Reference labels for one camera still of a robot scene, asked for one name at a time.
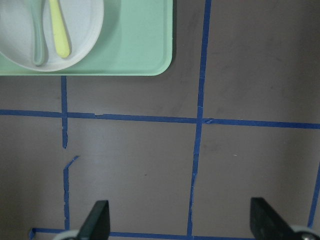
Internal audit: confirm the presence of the white round plate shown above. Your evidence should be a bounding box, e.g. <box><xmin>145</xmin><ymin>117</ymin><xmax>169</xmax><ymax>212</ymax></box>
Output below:
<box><xmin>0</xmin><ymin>0</ymin><xmax>105</xmax><ymax>76</ymax></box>

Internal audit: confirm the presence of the light green tray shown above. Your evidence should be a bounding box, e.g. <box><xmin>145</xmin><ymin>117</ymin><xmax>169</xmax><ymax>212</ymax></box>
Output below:
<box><xmin>0</xmin><ymin>0</ymin><xmax>174</xmax><ymax>77</ymax></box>

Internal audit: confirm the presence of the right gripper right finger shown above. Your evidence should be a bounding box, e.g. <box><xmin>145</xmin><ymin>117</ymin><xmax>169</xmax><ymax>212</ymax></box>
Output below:
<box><xmin>250</xmin><ymin>197</ymin><xmax>294</xmax><ymax>240</ymax></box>

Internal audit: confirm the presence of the pale green plastic spoon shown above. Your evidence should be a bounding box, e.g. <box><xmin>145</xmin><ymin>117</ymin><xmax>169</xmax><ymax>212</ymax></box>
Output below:
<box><xmin>27</xmin><ymin>0</ymin><xmax>48</xmax><ymax>67</ymax></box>

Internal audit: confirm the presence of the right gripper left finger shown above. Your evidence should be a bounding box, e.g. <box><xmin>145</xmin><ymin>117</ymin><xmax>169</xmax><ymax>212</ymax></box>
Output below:
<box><xmin>77</xmin><ymin>200</ymin><xmax>111</xmax><ymax>240</ymax></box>

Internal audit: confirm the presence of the yellow plastic fork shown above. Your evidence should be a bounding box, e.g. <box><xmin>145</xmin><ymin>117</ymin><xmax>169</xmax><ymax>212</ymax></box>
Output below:
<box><xmin>49</xmin><ymin>0</ymin><xmax>71</xmax><ymax>59</ymax></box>

